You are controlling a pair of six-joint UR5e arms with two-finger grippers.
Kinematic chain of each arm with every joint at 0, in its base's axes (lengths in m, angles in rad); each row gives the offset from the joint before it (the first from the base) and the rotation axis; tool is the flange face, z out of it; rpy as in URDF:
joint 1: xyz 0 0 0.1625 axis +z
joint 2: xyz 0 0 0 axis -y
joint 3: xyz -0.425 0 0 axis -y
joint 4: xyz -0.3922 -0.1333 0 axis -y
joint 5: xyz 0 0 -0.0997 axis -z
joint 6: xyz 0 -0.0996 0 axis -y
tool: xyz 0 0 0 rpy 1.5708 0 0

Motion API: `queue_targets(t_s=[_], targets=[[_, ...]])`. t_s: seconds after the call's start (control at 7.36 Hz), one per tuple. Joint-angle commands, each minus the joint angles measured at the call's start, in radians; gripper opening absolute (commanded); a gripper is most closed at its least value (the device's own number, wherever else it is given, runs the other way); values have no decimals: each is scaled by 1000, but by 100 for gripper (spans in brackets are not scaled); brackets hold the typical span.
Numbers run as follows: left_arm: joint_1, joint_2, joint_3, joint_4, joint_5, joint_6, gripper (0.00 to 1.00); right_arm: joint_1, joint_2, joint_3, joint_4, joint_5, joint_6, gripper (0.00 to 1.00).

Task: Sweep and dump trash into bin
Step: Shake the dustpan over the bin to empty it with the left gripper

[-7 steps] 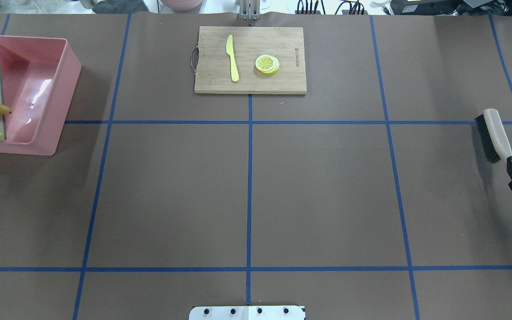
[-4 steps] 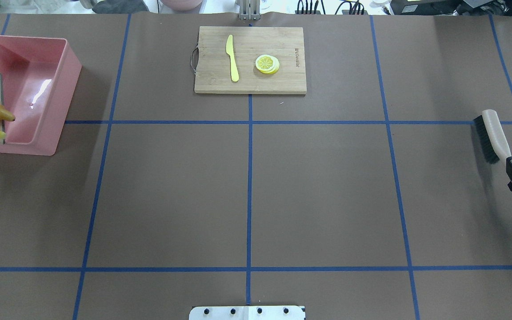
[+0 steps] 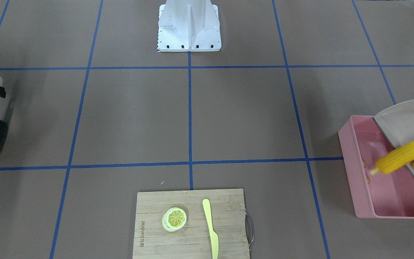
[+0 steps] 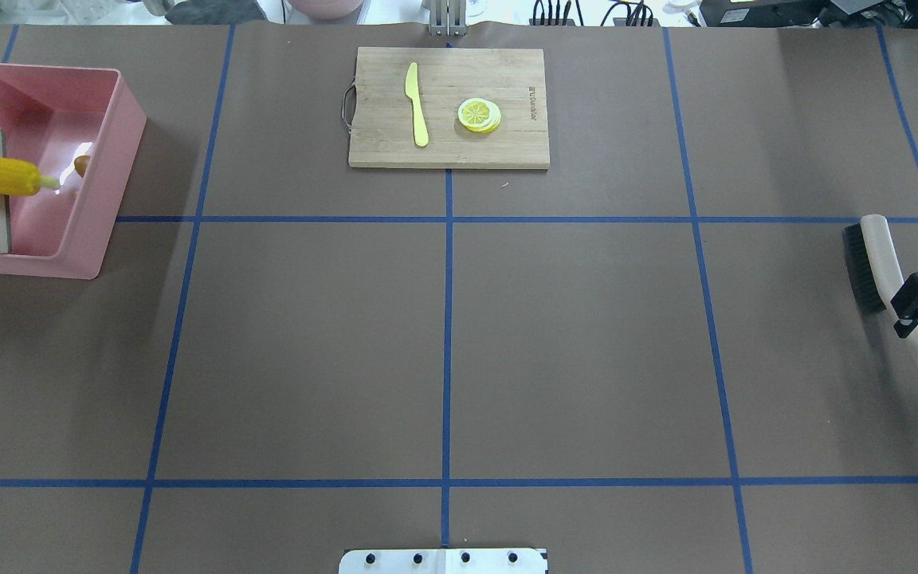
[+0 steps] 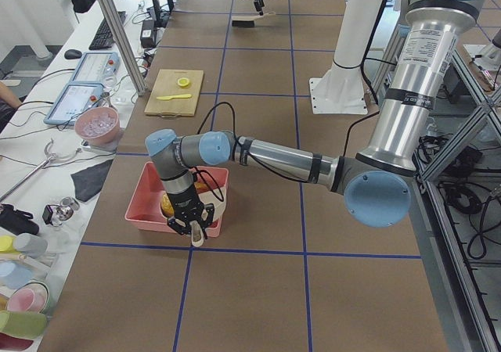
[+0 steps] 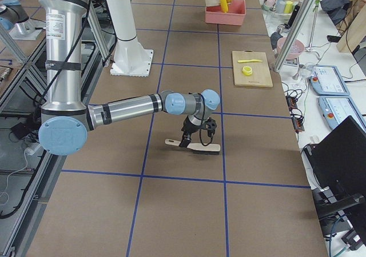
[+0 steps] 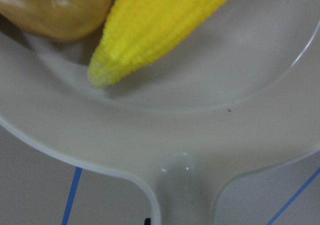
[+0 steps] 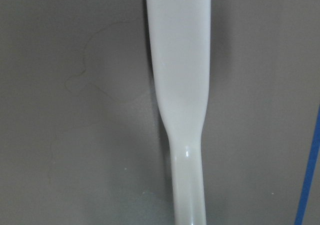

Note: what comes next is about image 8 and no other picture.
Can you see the beige hand brush black bristles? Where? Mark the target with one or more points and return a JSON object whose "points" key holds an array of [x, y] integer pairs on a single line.
{"points": [[180, 44]]}

